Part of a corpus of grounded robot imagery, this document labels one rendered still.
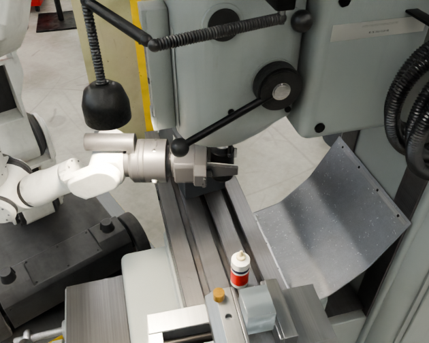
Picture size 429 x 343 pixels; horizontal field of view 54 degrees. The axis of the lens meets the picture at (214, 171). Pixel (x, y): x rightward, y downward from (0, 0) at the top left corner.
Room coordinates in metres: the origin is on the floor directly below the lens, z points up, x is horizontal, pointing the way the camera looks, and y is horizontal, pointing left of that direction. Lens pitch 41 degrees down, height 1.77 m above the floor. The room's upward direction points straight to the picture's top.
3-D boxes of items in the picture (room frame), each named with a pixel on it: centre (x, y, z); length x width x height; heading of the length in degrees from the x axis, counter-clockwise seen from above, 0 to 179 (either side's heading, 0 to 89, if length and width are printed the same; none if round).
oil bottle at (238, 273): (0.56, -0.06, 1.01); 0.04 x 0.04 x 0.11
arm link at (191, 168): (0.66, 0.08, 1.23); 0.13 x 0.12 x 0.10; 0
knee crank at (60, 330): (0.66, 0.53, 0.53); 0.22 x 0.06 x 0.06; 105
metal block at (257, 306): (0.42, -0.08, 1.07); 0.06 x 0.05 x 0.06; 12
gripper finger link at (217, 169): (0.62, -0.01, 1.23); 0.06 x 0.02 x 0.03; 90
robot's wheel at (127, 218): (1.08, 0.31, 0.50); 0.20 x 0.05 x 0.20; 37
